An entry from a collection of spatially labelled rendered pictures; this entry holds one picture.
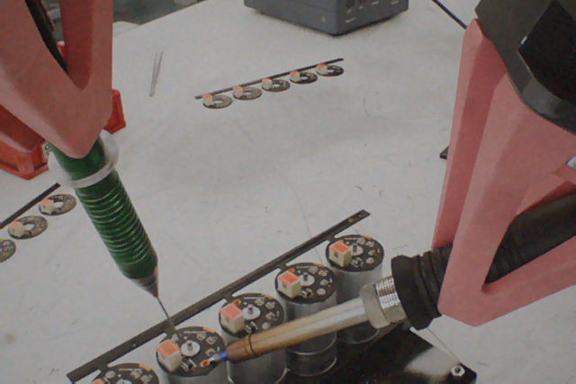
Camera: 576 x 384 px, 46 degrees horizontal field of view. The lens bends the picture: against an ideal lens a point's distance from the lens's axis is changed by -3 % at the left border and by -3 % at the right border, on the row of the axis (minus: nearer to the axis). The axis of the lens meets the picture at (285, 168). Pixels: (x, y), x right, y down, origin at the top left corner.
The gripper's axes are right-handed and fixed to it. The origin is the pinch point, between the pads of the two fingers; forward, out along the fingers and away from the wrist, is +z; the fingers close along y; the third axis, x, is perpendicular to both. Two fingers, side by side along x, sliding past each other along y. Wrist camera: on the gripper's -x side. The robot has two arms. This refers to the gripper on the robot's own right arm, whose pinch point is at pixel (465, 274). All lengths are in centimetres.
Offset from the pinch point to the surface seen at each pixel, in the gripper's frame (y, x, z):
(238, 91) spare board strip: -35.6, -6.2, 14.4
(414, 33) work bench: -51, 8, 8
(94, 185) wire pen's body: 4.3, -11.1, -0.8
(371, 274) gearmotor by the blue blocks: -5.5, -0.2, 5.2
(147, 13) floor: -301, -43, 122
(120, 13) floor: -301, -55, 129
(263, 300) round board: -3.3, -4.2, 6.8
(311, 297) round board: -3.5, -2.5, 5.9
